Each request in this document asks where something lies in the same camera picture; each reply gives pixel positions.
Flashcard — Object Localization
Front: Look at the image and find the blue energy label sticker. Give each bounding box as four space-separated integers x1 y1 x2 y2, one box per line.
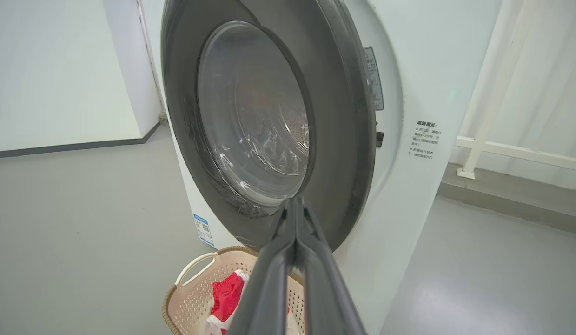
193 214 215 247

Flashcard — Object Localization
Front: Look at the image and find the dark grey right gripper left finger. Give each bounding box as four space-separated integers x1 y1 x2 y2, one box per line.
227 198 298 335

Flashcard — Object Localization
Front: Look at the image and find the grey warning label sticker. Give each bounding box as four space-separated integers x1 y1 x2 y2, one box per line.
364 47 384 111

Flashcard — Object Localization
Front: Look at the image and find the white front-load washing machine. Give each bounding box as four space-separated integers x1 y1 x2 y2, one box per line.
139 0 502 335

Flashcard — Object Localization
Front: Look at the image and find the white metal railing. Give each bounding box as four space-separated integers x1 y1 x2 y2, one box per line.
457 0 576 180

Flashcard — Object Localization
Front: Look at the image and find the red and white garment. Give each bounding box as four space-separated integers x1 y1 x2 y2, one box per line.
206 270 302 335

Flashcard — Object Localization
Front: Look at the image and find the cream perforated basket brown rim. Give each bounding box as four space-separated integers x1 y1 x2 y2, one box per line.
162 247 307 335

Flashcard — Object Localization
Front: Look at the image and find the dark round glass washer door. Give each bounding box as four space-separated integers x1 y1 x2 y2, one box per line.
161 0 377 252

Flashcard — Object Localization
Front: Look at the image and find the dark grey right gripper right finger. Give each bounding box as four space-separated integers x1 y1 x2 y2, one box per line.
295 196 367 335

